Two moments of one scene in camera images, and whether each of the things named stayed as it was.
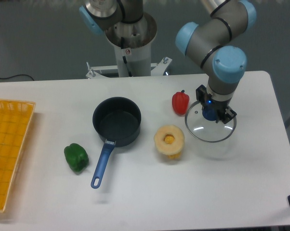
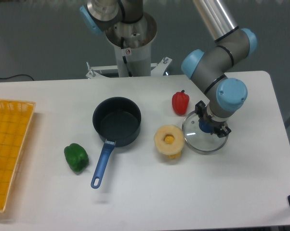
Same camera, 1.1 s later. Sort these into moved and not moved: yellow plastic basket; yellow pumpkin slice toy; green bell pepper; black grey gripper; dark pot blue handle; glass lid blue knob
Moved: black grey gripper; glass lid blue knob
Not moved: dark pot blue handle; green bell pepper; yellow plastic basket; yellow pumpkin slice toy
